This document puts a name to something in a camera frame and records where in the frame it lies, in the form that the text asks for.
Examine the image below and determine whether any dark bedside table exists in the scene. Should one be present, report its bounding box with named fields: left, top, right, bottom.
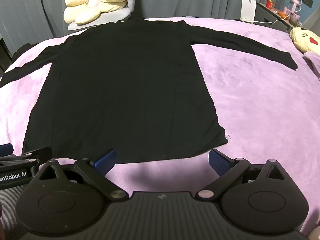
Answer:
left=255, top=2, right=304, bottom=33

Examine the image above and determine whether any white cable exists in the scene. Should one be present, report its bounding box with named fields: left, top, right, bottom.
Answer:
left=235, top=0, right=306, bottom=25

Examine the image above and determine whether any cream flower cushion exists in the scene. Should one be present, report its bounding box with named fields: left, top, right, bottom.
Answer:
left=63, top=0, right=128, bottom=25

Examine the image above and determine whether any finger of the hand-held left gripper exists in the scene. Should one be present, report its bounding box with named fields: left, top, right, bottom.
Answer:
left=0, top=147, right=53, bottom=167
left=0, top=144, right=14, bottom=157

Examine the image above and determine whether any purple fleece blanket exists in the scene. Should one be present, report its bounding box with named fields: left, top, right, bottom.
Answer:
left=0, top=16, right=320, bottom=236

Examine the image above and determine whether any black long-sleeve shirt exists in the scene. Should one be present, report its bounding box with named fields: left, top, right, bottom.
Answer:
left=0, top=17, right=298, bottom=165

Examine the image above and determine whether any yellow plush pillow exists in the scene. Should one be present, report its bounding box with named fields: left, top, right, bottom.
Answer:
left=289, top=27, right=320, bottom=54

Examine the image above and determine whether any pink desk stand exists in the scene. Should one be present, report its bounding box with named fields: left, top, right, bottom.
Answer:
left=284, top=0, right=302, bottom=20

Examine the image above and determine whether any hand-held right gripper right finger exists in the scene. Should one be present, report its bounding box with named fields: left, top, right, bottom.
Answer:
left=195, top=149, right=288, bottom=201

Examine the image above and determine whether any dark cabinet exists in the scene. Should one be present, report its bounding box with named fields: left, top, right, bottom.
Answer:
left=0, top=38, right=13, bottom=75

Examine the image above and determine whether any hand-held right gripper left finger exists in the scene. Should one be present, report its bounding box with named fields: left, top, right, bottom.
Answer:
left=32, top=149, right=128, bottom=201

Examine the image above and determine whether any white box-shaped device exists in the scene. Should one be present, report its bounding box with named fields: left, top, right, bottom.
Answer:
left=240, top=0, right=257, bottom=22

